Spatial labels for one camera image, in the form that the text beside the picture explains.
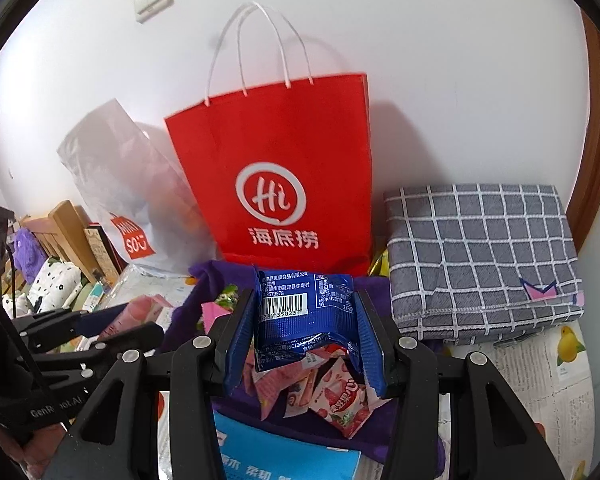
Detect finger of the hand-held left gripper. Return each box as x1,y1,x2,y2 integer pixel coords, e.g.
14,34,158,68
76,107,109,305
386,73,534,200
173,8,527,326
10,305,131,353
30,322,167,386

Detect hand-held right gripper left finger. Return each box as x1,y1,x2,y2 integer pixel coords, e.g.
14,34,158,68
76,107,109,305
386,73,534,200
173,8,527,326
42,287,260,480

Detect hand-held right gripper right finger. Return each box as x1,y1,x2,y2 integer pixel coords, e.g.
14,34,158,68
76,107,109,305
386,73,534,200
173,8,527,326
352,290,566,480

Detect pale pink snack packet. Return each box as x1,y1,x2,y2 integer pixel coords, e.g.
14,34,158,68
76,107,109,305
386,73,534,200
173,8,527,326
102,295,177,352

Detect green snack packet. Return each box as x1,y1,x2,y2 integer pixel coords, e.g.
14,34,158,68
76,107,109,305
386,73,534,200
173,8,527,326
214,284,241,311

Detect strawberry print snack packet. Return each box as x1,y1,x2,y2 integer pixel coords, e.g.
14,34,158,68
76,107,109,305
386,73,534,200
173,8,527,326
307,349,392,441

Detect blue snack packet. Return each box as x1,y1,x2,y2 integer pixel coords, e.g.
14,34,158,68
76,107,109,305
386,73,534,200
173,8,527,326
252,267,365,373

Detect person's left hand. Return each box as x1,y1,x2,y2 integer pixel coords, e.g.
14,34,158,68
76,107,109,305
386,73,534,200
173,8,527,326
10,420,73,480

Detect white black dotted pillow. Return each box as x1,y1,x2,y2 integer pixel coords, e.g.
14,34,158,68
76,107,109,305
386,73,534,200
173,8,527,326
15,257,84,317

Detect teal white box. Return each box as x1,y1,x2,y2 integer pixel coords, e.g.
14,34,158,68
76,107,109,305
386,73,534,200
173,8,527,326
72,281,107,311

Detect small pink snack packets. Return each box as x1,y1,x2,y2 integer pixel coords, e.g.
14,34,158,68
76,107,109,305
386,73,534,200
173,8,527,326
244,345,331,422

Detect purple towel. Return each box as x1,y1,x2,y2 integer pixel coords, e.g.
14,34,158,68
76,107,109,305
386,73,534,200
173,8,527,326
160,259,448,478

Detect purple plush toy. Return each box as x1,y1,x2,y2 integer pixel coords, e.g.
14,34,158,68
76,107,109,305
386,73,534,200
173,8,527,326
11,227,49,286

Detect yellow foil packet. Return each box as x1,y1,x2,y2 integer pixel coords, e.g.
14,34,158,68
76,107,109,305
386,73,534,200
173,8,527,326
369,249,392,279

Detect wooden bed headboard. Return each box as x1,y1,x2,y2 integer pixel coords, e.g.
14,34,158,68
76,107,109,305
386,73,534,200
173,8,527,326
20,200,106,281

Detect blue tissue pack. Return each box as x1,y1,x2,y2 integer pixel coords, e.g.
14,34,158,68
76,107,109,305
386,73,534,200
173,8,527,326
212,410,363,480

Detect grey checked folded cloth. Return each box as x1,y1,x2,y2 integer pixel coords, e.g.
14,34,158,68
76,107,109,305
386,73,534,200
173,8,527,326
383,183,586,347

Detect white plastic shopping bag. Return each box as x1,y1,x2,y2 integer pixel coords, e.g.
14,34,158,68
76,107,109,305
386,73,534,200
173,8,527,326
56,97,220,275

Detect fruit print tablecloth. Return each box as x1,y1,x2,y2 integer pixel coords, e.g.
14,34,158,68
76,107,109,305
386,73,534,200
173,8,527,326
107,262,596,480

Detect red paper bag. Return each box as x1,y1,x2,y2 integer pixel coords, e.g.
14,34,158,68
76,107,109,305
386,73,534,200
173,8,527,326
163,2,374,278

